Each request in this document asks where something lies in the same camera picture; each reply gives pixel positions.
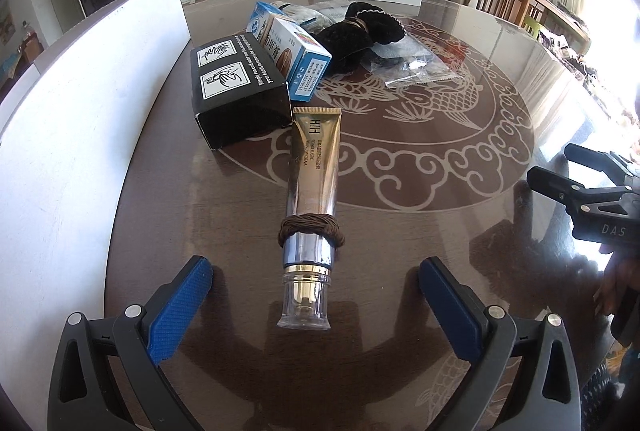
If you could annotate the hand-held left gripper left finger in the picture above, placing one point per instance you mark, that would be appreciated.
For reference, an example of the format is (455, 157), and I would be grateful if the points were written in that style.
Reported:
(175, 311)

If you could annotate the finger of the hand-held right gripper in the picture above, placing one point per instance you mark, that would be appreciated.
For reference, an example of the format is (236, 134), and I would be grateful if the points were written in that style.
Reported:
(595, 158)
(560, 188)

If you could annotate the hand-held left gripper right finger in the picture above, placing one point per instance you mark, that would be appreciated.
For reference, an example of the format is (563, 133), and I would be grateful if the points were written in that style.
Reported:
(450, 311)

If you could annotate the gold cream tube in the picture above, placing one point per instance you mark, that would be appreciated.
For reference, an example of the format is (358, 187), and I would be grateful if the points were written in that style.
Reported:
(312, 181)

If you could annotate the person's right hand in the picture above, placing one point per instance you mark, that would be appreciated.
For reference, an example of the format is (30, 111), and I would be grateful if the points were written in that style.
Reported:
(617, 291)

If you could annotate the pile of clutter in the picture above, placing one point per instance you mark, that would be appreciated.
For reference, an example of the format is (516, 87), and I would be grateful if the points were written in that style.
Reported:
(590, 66)

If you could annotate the wooden chair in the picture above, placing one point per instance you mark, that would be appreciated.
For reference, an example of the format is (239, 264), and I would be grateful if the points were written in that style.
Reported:
(520, 6)

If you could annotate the clear plastic bag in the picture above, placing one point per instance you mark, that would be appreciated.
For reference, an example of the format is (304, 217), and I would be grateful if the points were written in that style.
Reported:
(410, 56)

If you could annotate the black box with white labels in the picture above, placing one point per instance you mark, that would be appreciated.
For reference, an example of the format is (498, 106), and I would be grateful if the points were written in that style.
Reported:
(235, 86)

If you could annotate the black scrunchie with white trim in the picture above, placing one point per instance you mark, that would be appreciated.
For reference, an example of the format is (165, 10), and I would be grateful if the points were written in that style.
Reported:
(380, 23)

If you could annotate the plain black scrunchie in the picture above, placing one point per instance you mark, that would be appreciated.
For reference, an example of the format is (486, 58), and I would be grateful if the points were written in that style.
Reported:
(345, 43)

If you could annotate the blue and white medicine box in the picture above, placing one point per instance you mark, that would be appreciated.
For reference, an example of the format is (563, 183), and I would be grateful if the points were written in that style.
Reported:
(295, 58)
(265, 18)

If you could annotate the small clear plastic package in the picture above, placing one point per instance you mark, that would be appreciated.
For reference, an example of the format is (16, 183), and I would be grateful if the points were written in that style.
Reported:
(312, 13)

